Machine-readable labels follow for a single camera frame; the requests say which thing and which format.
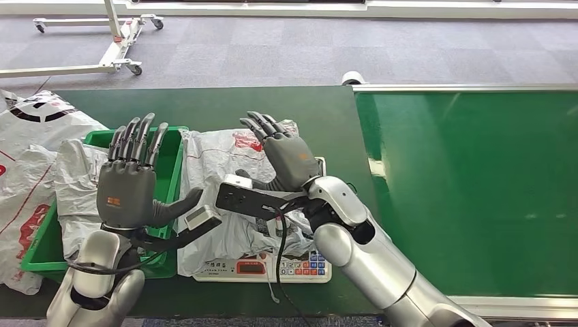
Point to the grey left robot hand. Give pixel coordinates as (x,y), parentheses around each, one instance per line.
(126,194)

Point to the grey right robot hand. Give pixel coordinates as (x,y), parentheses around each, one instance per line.
(289,158)

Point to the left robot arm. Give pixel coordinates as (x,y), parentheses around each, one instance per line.
(97,262)

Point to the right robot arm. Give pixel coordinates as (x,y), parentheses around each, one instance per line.
(375,266)

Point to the plain crumpled grey package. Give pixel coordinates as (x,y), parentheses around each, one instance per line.
(77,180)

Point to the crumpled grey package, red print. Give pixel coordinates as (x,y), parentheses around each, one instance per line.
(216,153)

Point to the green conveyor belt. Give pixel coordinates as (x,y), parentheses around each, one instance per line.
(474,180)

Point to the green plastic bin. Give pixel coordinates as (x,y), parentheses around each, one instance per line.
(174,158)

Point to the large white sack, red print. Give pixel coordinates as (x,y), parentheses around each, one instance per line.
(27,171)

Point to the white electronic scale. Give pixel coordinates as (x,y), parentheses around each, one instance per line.
(253,268)

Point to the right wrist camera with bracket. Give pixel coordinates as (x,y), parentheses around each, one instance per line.
(244,201)

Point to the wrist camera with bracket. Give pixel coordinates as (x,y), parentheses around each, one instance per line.
(244,201)
(203,216)

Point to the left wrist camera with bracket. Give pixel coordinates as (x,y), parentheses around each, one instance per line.
(203,216)

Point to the white wheeled metal frame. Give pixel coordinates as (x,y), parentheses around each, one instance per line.
(118,45)

